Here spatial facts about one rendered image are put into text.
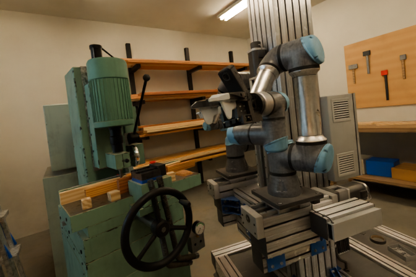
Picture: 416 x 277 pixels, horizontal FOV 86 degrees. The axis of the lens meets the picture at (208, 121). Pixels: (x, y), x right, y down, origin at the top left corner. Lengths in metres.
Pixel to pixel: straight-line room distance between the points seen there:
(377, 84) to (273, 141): 3.04
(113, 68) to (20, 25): 2.71
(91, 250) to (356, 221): 1.03
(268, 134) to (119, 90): 0.68
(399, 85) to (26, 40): 4.59
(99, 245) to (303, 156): 0.85
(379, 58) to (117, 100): 3.28
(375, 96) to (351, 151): 2.26
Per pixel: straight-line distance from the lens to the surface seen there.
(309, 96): 0.95
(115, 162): 1.11
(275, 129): 0.72
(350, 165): 1.48
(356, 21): 3.90
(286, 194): 1.04
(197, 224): 1.18
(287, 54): 0.97
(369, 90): 3.72
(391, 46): 3.67
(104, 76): 1.09
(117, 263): 1.11
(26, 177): 3.55
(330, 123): 1.37
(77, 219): 0.99
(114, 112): 1.08
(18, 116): 3.52
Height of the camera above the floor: 1.20
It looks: 2 degrees down
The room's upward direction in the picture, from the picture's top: 7 degrees counter-clockwise
